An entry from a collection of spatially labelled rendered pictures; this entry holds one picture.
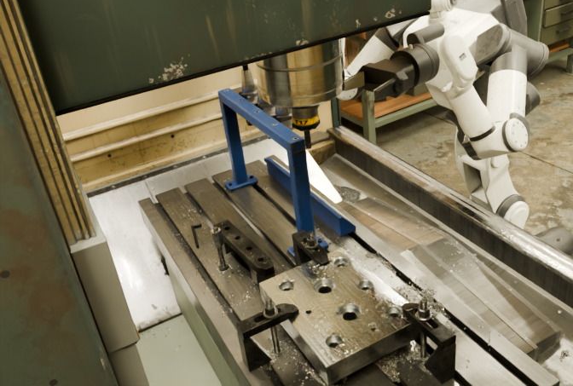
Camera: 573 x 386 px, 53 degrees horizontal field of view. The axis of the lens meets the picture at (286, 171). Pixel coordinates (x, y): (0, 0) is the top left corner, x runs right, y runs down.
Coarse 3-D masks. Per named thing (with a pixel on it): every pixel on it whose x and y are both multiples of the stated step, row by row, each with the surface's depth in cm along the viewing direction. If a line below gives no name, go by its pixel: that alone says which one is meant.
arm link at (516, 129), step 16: (496, 80) 142; (512, 80) 140; (496, 96) 140; (512, 96) 138; (496, 112) 138; (512, 112) 136; (512, 128) 131; (528, 128) 137; (512, 144) 130; (528, 144) 136
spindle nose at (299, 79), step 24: (312, 48) 94; (336, 48) 98; (264, 72) 99; (288, 72) 96; (312, 72) 96; (336, 72) 99; (264, 96) 103; (288, 96) 99; (312, 96) 99; (336, 96) 102
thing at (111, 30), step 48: (48, 0) 69; (96, 0) 72; (144, 0) 74; (192, 0) 77; (240, 0) 81; (288, 0) 84; (336, 0) 88; (384, 0) 92; (48, 48) 71; (96, 48) 74; (144, 48) 77; (192, 48) 80; (240, 48) 83; (288, 48) 88; (96, 96) 76
